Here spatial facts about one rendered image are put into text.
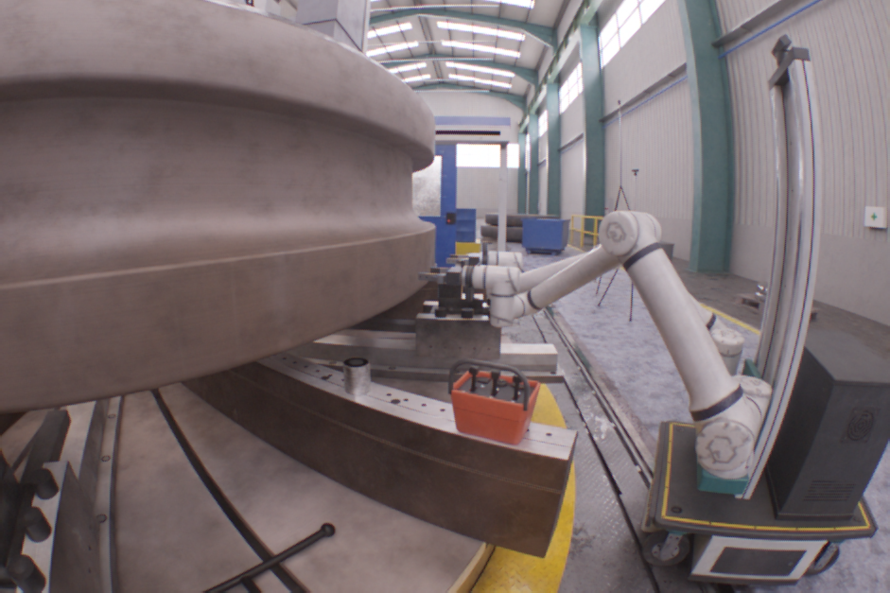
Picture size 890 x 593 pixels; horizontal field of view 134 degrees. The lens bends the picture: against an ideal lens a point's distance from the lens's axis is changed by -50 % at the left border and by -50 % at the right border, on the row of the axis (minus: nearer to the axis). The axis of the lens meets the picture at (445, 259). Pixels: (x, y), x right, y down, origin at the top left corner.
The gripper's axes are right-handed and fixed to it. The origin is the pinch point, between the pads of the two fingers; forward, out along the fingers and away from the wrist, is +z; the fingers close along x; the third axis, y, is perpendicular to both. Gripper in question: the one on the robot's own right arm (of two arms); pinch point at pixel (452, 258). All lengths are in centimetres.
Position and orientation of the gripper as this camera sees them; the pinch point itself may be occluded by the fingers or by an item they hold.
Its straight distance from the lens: 184.5
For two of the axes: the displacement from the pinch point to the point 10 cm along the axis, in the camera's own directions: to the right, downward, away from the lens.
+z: -9.9, -0.3, 1.2
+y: -0.2, 9.9, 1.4
